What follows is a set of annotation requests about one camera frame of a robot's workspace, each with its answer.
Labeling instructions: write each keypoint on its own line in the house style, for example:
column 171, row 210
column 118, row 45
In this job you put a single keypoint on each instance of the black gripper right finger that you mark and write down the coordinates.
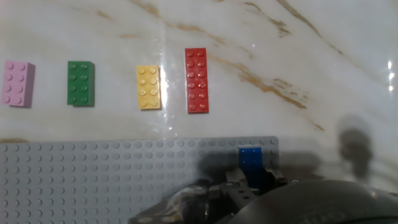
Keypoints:
column 273, row 179

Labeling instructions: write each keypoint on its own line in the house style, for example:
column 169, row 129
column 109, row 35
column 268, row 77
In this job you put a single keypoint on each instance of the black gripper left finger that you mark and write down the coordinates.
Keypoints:
column 241, row 194

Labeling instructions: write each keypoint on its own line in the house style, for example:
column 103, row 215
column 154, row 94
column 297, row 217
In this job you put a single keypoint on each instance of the blue long Lego brick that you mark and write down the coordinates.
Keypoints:
column 250, row 161

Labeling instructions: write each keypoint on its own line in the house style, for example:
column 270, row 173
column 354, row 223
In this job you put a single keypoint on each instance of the red long Lego brick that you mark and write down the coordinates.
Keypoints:
column 196, row 81

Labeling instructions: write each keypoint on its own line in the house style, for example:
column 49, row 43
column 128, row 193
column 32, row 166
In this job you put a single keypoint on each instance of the yellow Lego brick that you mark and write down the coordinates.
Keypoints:
column 148, row 87

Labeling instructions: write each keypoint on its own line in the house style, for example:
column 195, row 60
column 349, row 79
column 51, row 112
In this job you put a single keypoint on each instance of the grey Lego baseplate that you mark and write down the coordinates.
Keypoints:
column 93, row 174

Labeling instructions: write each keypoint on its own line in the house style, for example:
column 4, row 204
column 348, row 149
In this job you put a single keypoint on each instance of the green Lego brick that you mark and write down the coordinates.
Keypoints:
column 80, row 82

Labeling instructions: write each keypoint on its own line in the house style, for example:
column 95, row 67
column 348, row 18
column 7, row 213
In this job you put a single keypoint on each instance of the pink Lego brick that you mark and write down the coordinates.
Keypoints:
column 15, row 82

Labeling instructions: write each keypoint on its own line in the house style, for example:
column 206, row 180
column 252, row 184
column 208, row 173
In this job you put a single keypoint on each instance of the marble pattern board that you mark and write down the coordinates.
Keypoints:
column 280, row 46

